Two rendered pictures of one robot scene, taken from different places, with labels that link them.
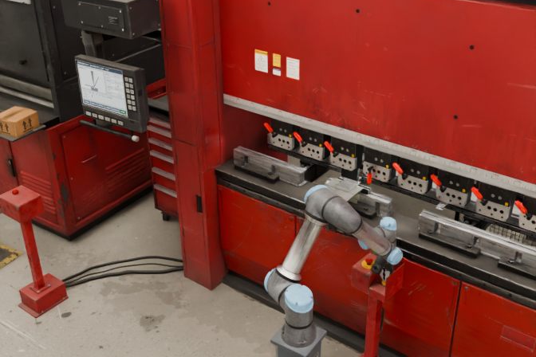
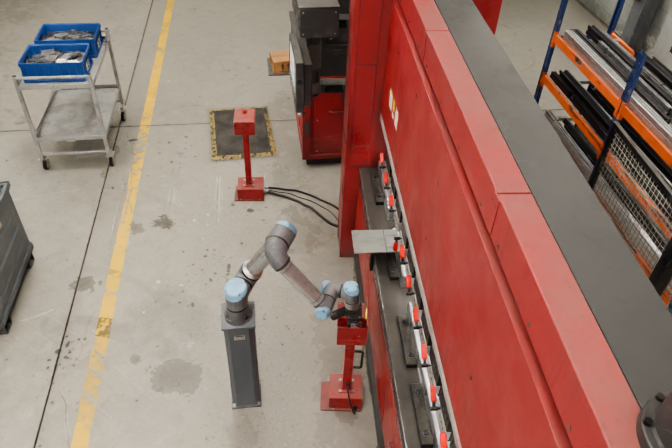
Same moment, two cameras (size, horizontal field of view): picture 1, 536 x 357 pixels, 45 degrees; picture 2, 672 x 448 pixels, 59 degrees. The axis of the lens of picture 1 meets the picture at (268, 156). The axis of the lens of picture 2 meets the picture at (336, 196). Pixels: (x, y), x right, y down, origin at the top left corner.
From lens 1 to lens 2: 2.27 m
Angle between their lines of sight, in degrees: 40
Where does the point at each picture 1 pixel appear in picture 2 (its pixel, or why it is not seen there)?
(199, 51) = (357, 68)
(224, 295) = (343, 266)
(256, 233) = not seen: hidden behind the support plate
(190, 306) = (315, 257)
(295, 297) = (229, 287)
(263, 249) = not seen: hidden behind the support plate
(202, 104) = (353, 112)
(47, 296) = (247, 191)
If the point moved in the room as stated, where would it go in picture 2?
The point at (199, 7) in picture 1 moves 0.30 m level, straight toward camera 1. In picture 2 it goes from (363, 32) to (328, 47)
